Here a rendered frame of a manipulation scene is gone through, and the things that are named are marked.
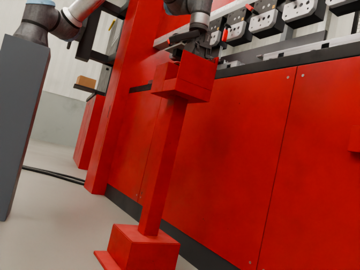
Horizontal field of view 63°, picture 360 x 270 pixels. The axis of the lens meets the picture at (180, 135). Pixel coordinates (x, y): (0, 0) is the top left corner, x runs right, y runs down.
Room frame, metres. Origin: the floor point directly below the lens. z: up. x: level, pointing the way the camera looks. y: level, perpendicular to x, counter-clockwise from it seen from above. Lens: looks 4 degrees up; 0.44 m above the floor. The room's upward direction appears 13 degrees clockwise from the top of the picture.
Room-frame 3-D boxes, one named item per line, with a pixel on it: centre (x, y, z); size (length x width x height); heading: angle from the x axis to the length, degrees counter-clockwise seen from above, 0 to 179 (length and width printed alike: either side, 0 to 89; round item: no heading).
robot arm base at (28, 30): (1.33, 0.76, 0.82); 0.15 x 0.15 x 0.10
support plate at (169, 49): (1.60, 0.03, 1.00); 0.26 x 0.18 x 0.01; 121
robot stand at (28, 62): (1.33, 0.76, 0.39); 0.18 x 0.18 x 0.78; 23
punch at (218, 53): (1.68, -0.09, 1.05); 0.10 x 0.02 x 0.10; 31
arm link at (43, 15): (1.33, 0.76, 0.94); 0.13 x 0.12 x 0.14; 153
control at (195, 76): (1.15, 0.04, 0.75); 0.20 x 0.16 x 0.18; 31
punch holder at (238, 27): (1.53, -0.18, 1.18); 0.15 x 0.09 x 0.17; 31
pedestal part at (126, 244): (1.13, 0.06, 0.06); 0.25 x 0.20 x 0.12; 121
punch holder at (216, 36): (1.70, -0.08, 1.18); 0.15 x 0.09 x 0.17; 31
